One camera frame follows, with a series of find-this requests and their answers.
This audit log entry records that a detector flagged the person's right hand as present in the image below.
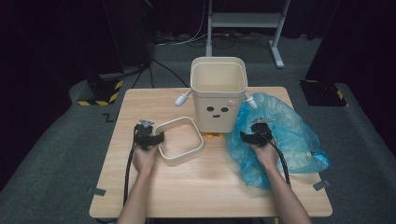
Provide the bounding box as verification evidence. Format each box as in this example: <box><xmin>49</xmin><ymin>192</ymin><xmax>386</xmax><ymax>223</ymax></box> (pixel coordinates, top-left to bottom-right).
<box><xmin>251</xmin><ymin>142</ymin><xmax>279</xmax><ymax>171</ymax></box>

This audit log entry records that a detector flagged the person's left hand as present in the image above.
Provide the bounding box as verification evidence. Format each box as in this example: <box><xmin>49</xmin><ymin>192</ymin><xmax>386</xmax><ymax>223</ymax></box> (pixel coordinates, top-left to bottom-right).
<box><xmin>132</xmin><ymin>146</ymin><xmax>160</xmax><ymax>176</ymax></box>

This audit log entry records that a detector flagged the white metal stand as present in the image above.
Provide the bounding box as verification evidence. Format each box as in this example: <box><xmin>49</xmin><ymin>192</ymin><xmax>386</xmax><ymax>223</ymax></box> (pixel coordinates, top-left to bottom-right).
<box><xmin>205</xmin><ymin>0</ymin><xmax>292</xmax><ymax>69</ymax></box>

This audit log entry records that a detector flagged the gripper black braided cable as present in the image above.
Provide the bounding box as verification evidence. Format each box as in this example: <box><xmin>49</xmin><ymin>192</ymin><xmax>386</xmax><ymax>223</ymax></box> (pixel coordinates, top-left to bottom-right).
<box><xmin>123</xmin><ymin>124</ymin><xmax>140</xmax><ymax>206</ymax></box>
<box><xmin>264</xmin><ymin>132</ymin><xmax>292</xmax><ymax>189</ymax></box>

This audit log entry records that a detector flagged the cream bin with face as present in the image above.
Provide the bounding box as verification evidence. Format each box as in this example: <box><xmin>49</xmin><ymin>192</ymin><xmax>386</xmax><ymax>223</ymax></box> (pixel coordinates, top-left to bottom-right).
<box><xmin>175</xmin><ymin>56</ymin><xmax>259</xmax><ymax>140</ymax></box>

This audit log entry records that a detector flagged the left gripper black braided cable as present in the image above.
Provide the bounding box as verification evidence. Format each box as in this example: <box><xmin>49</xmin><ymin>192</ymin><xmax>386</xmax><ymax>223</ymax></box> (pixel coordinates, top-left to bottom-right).
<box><xmin>123</xmin><ymin>124</ymin><xmax>140</xmax><ymax>206</ymax></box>

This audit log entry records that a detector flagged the cream bin rim ring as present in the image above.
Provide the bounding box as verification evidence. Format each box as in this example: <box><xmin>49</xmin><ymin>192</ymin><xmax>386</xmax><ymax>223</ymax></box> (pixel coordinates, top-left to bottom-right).
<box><xmin>153</xmin><ymin>116</ymin><xmax>205</xmax><ymax>167</ymax></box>

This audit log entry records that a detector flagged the grey tape strip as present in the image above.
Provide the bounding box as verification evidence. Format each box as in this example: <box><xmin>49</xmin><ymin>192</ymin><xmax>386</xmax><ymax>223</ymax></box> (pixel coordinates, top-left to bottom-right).
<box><xmin>312</xmin><ymin>179</ymin><xmax>332</xmax><ymax>191</ymax></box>
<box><xmin>88</xmin><ymin>187</ymin><xmax>106</xmax><ymax>197</ymax></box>

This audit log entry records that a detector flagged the white floor cable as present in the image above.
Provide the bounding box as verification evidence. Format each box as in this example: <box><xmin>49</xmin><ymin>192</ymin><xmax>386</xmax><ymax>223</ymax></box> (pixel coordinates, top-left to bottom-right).
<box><xmin>154</xmin><ymin>0</ymin><xmax>209</xmax><ymax>48</ymax></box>

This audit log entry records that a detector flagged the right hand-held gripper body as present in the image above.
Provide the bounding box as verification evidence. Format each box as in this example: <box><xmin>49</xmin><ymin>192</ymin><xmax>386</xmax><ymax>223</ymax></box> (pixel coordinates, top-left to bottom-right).
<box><xmin>251</xmin><ymin>117</ymin><xmax>276</xmax><ymax>147</ymax></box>

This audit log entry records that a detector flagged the tangle of black floor cables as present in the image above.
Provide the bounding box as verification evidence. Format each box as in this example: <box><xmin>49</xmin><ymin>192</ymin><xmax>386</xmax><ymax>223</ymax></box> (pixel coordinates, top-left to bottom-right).
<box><xmin>213</xmin><ymin>31</ymin><xmax>272</xmax><ymax>50</ymax></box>

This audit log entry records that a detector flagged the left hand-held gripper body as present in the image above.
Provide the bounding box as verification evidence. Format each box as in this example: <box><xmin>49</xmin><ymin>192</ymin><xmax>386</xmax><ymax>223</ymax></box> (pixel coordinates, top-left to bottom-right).
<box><xmin>134</xmin><ymin>119</ymin><xmax>154</xmax><ymax>152</ymax></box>

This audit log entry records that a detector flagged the right gripper black braided cable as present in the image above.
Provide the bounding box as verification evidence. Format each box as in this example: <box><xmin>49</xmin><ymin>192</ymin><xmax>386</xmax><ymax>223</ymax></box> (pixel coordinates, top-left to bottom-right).
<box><xmin>264</xmin><ymin>132</ymin><xmax>292</xmax><ymax>189</ymax></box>

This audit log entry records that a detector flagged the black yellow striped base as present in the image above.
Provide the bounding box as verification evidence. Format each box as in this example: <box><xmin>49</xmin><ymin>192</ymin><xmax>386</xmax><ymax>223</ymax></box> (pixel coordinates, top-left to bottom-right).
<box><xmin>77</xmin><ymin>74</ymin><xmax>124</xmax><ymax>106</ymax></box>
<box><xmin>298</xmin><ymin>78</ymin><xmax>349</xmax><ymax>107</ymax></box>

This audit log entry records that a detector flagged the blue plastic bag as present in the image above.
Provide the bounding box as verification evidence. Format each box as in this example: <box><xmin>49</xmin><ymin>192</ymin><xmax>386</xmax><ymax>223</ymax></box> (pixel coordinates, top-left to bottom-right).
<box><xmin>225</xmin><ymin>91</ymin><xmax>332</xmax><ymax>190</ymax></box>

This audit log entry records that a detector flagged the black upright panel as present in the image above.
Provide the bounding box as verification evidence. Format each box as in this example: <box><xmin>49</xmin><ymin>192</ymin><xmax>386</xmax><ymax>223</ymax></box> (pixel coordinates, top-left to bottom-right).
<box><xmin>102</xmin><ymin>0</ymin><xmax>154</xmax><ymax>70</ymax></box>

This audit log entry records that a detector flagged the thin black floor cable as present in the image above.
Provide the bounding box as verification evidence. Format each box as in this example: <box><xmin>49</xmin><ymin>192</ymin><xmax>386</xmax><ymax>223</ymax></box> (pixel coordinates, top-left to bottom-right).
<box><xmin>151</xmin><ymin>58</ymin><xmax>191</xmax><ymax>88</ymax></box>

